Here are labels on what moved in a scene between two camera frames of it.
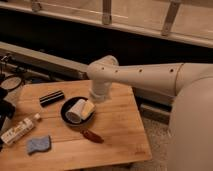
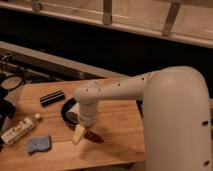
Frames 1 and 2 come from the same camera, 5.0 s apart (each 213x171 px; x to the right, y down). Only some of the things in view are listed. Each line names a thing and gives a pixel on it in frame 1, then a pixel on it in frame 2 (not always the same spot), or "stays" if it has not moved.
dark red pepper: x=92 y=136 stays
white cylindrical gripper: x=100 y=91 -> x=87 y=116
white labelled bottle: x=18 y=130 stays
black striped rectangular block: x=50 y=98 stays
